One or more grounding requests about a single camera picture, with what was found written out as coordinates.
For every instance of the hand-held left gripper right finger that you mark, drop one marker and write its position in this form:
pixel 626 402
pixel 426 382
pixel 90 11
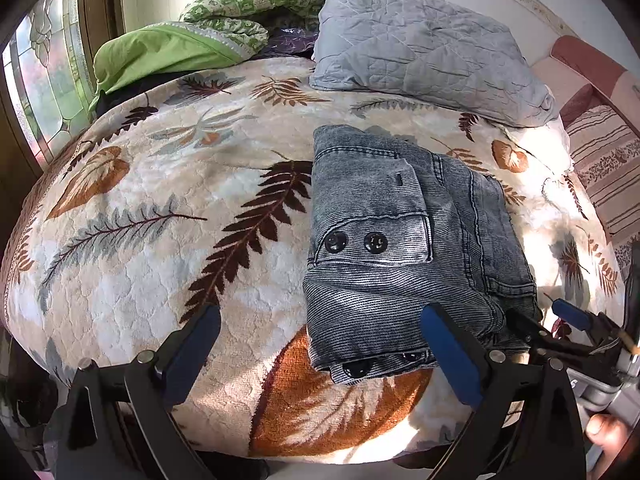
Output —
pixel 450 355

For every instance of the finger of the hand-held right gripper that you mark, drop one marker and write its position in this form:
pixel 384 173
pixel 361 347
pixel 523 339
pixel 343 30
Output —
pixel 530 332
pixel 572 312

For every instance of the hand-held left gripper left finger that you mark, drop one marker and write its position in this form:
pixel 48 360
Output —
pixel 192 360

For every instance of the grey striped denim pants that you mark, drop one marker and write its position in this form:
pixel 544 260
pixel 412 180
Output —
pixel 390 220

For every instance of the person's right hand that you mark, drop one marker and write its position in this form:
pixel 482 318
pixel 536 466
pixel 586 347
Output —
pixel 607 430

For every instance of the cream leaf-print fleece blanket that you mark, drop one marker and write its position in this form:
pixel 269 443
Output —
pixel 150 260

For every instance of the pink striped cloth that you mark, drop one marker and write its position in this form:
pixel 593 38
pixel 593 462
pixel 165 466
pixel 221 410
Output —
pixel 605 160

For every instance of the grey quilted pillow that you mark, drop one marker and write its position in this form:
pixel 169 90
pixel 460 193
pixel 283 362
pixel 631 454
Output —
pixel 415 45

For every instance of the stained glass window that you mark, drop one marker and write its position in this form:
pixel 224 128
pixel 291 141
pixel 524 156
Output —
pixel 45 85

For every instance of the dark purple cloth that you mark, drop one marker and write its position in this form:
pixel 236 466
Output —
pixel 290 42

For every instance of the green patterned quilt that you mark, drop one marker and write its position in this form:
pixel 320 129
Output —
pixel 250 5

